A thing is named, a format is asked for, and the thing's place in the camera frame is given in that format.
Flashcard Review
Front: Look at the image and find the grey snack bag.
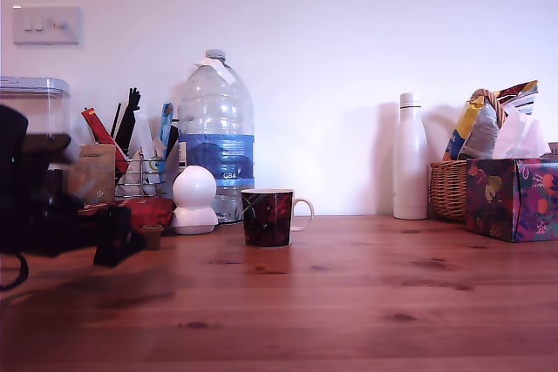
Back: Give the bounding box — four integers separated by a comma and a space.
458, 105, 500, 161

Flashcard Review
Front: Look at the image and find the wicker basket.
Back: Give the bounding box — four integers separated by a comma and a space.
429, 88, 510, 223

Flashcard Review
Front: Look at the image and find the brown paper pouch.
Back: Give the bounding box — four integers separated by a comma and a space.
68, 143, 118, 206

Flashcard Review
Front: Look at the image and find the metal wire rack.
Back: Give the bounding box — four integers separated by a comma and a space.
113, 156, 180, 199

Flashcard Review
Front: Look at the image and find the floral tissue box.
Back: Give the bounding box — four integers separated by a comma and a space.
465, 157, 558, 244

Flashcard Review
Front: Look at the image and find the red packet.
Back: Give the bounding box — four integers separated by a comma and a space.
80, 106, 132, 174

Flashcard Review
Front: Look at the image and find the white paper packet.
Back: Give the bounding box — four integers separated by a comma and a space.
133, 109, 159, 159

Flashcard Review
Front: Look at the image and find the striped snack bag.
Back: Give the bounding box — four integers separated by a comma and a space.
496, 79, 540, 119

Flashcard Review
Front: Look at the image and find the brown coffee capsule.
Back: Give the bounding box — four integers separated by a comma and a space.
141, 223, 166, 252

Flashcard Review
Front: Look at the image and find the clear storage container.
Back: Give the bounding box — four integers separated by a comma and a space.
0, 76, 71, 172

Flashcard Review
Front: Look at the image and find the white light switch plate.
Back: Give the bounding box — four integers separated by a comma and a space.
12, 5, 85, 47

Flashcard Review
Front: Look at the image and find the large clear water bottle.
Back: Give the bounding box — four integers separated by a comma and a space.
177, 49, 256, 225

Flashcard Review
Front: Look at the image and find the white tissue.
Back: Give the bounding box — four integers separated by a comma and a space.
491, 105, 551, 160

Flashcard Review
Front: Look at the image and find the dark red patterned mug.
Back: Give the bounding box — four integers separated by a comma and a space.
240, 187, 316, 248

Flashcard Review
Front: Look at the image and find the white metal bottle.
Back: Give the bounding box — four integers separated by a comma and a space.
392, 92, 430, 220

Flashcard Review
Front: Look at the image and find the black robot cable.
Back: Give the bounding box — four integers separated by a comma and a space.
0, 251, 31, 292

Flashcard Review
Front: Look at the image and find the red coffee bag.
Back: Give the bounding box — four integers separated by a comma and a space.
78, 197, 177, 234

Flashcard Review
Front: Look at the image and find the blue packet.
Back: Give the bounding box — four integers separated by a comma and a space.
159, 102, 176, 159

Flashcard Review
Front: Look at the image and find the thin black stick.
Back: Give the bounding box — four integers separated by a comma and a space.
109, 102, 123, 139

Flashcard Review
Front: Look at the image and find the yellow and blue snack bag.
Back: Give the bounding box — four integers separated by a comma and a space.
442, 98, 486, 162

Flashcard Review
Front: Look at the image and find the small white round camera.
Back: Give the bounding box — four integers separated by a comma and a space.
170, 165, 220, 236

